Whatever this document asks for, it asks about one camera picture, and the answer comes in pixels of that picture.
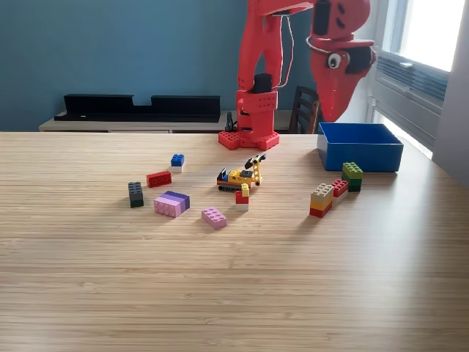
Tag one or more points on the blue on white brick stack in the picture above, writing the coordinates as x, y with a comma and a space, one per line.
177, 160

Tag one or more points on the red lego brick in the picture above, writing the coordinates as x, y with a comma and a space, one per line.
159, 179

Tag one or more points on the blue plastic bin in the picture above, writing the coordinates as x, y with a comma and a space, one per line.
361, 155

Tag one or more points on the pink lego brick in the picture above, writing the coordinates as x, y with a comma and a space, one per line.
214, 218

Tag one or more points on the dark wooden chair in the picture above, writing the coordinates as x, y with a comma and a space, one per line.
304, 110

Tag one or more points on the grey window vent unit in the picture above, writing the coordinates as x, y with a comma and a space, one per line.
410, 91

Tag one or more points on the bright window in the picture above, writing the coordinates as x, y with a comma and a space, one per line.
432, 33

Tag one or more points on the green brick stack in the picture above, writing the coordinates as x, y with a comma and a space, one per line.
352, 176

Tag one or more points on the red on white brick stack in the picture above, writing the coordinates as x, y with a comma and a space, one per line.
340, 188

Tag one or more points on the tan yellow red brick stack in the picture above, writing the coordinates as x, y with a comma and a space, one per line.
321, 201

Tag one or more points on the small yellow toy digger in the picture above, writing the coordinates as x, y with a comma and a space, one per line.
240, 177

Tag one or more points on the yellow red white brick stack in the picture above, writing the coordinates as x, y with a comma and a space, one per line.
242, 199

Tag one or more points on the pink purple brick stack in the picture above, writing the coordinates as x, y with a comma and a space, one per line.
171, 204

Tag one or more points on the dark grey black brick stack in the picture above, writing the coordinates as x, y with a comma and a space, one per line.
136, 194

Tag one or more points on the pale wooden sideboard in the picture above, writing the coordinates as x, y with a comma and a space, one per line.
73, 126

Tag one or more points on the black wall shelf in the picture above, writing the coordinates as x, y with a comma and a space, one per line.
95, 106

